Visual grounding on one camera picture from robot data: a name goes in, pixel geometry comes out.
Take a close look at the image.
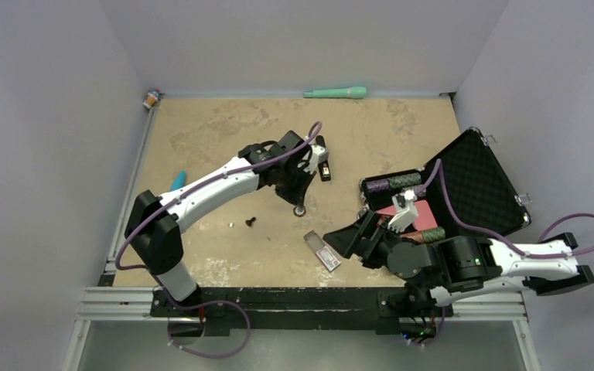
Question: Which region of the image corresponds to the black poker chip case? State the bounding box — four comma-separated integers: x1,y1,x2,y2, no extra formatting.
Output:
359,127,531,237

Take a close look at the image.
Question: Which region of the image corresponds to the red white staple box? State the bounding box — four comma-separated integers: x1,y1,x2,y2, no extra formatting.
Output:
303,230,342,272

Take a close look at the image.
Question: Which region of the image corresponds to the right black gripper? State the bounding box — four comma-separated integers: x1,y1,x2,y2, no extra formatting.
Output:
320,210,398,270

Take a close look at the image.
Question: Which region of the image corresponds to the orange 100 poker chip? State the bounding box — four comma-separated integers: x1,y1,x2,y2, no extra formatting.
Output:
293,206,306,217

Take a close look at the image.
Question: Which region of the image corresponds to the black stapler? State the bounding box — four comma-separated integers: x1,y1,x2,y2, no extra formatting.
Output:
316,135,332,182

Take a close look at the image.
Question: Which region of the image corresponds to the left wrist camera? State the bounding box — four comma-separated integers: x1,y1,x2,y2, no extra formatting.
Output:
306,144,324,173

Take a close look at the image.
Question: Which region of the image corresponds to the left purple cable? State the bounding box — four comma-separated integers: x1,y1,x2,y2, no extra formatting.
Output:
114,121,323,271

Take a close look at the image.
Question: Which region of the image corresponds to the pink playing card deck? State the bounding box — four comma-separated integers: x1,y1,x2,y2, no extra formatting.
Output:
377,206,397,216

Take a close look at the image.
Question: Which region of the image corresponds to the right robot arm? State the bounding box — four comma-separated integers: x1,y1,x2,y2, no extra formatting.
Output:
323,211,594,315

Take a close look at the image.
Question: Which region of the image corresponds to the blue marker pen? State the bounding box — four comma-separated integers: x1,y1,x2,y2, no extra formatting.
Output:
169,171,187,192

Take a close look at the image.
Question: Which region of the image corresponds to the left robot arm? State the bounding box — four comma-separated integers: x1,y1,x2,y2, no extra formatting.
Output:
123,131,328,316

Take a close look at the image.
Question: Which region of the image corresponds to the green marker pen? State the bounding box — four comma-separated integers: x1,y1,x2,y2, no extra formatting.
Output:
302,87,368,100

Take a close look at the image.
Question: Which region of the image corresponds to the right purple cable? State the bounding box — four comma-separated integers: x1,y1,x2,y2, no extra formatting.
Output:
415,158,594,259

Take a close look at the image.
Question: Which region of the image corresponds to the small orange bottle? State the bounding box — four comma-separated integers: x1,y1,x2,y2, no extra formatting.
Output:
142,89,162,110

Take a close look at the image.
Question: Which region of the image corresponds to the purple loop cable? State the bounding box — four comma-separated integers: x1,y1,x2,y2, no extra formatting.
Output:
166,291,252,359

